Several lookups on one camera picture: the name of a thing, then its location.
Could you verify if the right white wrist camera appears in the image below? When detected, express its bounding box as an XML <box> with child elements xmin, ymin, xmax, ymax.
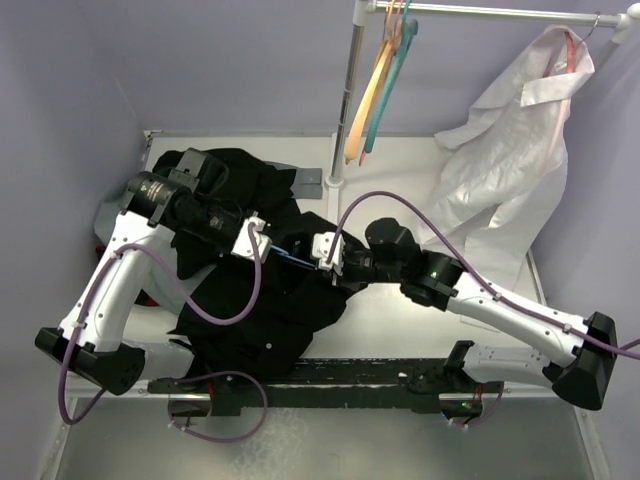
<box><xmin>311</xmin><ymin>232</ymin><xmax>345</xmax><ymax>275</ymax></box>

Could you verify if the aluminium frame rail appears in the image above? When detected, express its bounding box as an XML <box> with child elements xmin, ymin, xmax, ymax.
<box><xmin>58</xmin><ymin>355</ymin><xmax>587</xmax><ymax>401</ymax></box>

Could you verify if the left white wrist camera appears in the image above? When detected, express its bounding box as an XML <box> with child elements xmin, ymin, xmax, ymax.
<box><xmin>231</xmin><ymin>216</ymin><xmax>272</xmax><ymax>263</ymax></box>

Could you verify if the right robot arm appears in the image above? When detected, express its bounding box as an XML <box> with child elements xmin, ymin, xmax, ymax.
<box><xmin>313</xmin><ymin>218</ymin><xmax>617</xmax><ymax>411</ymax></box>

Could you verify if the white hanging shirt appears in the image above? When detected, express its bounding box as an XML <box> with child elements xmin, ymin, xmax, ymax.
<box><xmin>421</xmin><ymin>26</ymin><xmax>594</xmax><ymax>289</ymax></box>

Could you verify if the pink hanger under white shirt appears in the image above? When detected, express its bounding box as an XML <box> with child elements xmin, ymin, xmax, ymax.
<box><xmin>543</xmin><ymin>13</ymin><xmax>601</xmax><ymax>126</ymax></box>

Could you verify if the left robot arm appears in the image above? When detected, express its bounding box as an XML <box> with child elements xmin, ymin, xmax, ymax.
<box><xmin>35</xmin><ymin>149</ymin><xmax>270</xmax><ymax>395</ymax></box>

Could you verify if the red black plaid shirt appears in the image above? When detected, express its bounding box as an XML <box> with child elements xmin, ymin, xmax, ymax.
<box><xmin>94</xmin><ymin>242</ymin><xmax>159</xmax><ymax>308</ymax></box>

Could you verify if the teal hanger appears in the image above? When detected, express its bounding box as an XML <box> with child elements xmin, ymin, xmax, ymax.
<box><xmin>361</xmin><ymin>1</ymin><xmax>418</xmax><ymax>159</ymax></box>

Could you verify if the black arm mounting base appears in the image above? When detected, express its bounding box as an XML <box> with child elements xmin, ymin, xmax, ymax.
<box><xmin>148</xmin><ymin>359</ymin><xmax>484</xmax><ymax>422</ymax></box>

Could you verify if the orange hanger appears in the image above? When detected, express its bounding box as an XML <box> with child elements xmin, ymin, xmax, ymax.
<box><xmin>344</xmin><ymin>1</ymin><xmax>405</xmax><ymax>165</ymax></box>

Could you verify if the grey shirt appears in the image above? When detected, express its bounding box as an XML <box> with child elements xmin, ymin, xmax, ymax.
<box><xmin>93</xmin><ymin>184</ymin><xmax>215</xmax><ymax>315</ymax></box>

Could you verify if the light blue hanger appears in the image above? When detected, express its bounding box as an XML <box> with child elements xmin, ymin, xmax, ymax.
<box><xmin>270</xmin><ymin>245</ymin><xmax>317</xmax><ymax>270</ymax></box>

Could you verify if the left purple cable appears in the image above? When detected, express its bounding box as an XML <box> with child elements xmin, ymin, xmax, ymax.
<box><xmin>57</xmin><ymin>222</ymin><xmax>271</xmax><ymax>442</ymax></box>

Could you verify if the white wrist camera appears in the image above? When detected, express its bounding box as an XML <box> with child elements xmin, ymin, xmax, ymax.
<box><xmin>231</xmin><ymin>216</ymin><xmax>272</xmax><ymax>263</ymax></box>
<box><xmin>311</xmin><ymin>232</ymin><xmax>345</xmax><ymax>275</ymax></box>

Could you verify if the silver clothes rack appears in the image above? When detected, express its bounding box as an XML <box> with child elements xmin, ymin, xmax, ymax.
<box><xmin>325</xmin><ymin>1</ymin><xmax>639</xmax><ymax>222</ymax></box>

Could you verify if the black button shirt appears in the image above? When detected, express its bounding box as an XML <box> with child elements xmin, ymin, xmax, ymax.
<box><xmin>170</xmin><ymin>148</ymin><xmax>353</xmax><ymax>378</ymax></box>

